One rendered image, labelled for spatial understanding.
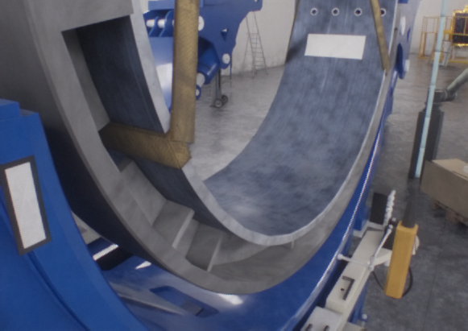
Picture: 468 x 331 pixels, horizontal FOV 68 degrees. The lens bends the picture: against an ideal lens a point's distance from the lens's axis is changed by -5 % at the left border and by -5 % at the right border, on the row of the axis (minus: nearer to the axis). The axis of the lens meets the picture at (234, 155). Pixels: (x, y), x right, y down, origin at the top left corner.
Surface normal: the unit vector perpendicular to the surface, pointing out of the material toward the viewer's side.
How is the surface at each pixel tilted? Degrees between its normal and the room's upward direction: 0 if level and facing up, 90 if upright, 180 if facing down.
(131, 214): 90
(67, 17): 90
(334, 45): 75
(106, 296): 90
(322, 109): 45
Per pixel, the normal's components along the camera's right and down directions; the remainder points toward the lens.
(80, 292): 0.83, 0.19
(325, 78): -0.47, -0.31
